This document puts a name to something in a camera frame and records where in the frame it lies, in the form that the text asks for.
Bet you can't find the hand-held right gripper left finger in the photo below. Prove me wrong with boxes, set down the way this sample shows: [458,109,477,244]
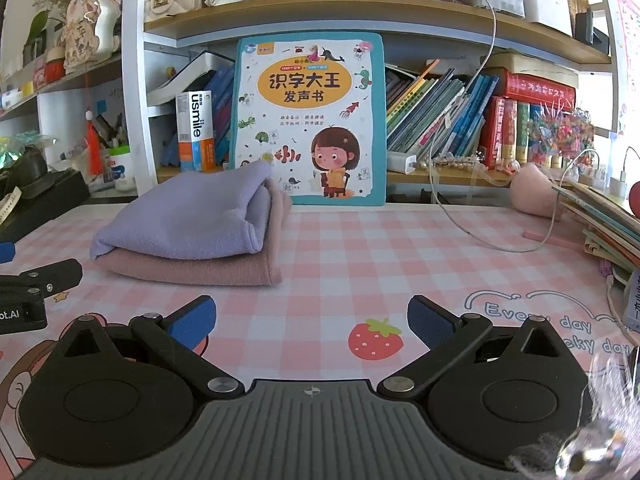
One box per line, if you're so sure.
[50,295,246,403]

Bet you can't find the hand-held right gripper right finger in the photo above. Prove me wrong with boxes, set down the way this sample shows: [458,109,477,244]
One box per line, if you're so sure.
[376,295,576,403]

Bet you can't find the purple and pink sweater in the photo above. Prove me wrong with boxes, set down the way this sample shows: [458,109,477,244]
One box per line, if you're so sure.
[90,160,293,288]

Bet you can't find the white wristwatch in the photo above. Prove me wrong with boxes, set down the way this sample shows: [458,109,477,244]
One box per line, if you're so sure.
[0,186,22,221]

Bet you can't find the black box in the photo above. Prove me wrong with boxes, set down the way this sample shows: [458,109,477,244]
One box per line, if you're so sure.
[0,170,91,246]

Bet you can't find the shiny green foil wrap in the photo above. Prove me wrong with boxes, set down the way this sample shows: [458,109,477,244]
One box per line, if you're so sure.
[0,130,56,168]

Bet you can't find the white tub pen holder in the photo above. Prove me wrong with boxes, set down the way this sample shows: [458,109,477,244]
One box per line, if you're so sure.
[109,146,137,192]

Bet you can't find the red tassel ornament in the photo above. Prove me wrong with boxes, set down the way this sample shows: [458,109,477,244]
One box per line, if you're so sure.
[84,72,103,177]

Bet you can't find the pink pencil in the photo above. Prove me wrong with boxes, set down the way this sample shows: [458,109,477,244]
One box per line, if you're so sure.
[522,230,586,248]

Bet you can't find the bundle of pens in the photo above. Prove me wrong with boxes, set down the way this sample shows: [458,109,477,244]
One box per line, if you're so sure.
[94,112,130,150]

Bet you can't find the white charger plug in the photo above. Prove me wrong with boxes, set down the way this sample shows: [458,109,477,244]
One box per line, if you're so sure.
[387,152,418,173]

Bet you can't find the pink plush toy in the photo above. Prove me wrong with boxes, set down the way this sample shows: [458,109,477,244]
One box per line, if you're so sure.
[510,162,563,218]

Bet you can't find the white toothbrush box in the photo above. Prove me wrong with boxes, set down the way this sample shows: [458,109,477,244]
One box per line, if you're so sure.
[177,91,217,173]

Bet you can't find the red and white jar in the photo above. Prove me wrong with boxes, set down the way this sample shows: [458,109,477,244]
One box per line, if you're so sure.
[44,47,67,86]

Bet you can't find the stack of picture books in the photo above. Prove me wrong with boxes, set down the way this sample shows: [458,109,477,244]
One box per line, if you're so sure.
[552,180,640,273]

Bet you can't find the row of thin books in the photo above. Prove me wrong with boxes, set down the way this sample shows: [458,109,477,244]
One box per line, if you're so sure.
[385,62,501,161]

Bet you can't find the white printed card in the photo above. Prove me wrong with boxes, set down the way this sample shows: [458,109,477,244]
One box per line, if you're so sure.
[620,270,640,331]

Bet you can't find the translucent glittery ornament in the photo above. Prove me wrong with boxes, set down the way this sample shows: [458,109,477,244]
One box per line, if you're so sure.
[505,345,640,480]

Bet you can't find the wooden and white bookshelf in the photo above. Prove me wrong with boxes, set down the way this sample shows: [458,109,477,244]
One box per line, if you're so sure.
[0,0,616,201]

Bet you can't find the row of blue books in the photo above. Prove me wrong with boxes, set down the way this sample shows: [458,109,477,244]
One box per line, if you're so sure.
[205,65,236,166]

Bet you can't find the green plant leaf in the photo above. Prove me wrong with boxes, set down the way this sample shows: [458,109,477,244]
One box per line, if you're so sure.
[24,9,51,48]

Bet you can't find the colourful paper ornaments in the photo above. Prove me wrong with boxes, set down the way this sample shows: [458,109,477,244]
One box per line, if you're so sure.
[527,102,596,168]

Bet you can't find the white power strip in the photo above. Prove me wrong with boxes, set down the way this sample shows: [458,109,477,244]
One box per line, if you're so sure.
[575,157,633,198]

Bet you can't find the children's picture book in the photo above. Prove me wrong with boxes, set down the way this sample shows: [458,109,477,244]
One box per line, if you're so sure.
[229,32,387,207]

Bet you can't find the floral ceramic ornament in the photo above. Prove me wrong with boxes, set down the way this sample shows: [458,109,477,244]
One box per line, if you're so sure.
[64,0,123,70]

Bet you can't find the row of red books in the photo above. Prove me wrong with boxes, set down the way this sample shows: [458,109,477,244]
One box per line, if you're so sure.
[477,71,581,171]

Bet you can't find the white storage box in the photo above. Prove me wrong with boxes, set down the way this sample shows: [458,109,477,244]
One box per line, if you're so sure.
[520,0,573,37]

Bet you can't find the pearl bead string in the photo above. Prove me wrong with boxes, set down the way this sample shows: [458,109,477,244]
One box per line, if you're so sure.
[432,156,488,171]

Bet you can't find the white charging cable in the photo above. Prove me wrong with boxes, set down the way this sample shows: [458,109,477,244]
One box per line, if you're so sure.
[427,0,611,255]

